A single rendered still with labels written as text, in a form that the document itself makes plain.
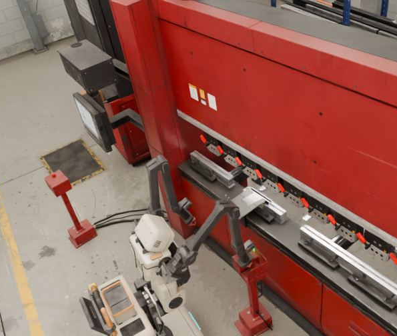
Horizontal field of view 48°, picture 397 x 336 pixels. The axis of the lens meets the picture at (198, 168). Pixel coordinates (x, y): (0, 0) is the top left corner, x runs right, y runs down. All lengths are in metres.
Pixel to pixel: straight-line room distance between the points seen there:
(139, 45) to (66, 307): 2.37
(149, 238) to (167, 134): 1.22
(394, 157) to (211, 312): 2.23
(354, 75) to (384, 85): 0.15
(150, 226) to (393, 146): 1.38
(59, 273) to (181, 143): 1.77
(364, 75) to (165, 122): 1.91
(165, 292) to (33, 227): 2.50
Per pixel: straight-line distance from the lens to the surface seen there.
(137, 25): 3.20
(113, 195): 5.13
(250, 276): 3.12
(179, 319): 3.57
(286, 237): 3.17
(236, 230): 2.74
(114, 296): 3.03
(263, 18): 2.58
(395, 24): 4.54
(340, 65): 2.13
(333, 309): 3.19
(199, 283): 4.07
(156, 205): 2.87
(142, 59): 3.28
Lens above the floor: 3.25
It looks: 39 degrees down
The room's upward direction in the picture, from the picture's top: 11 degrees counter-clockwise
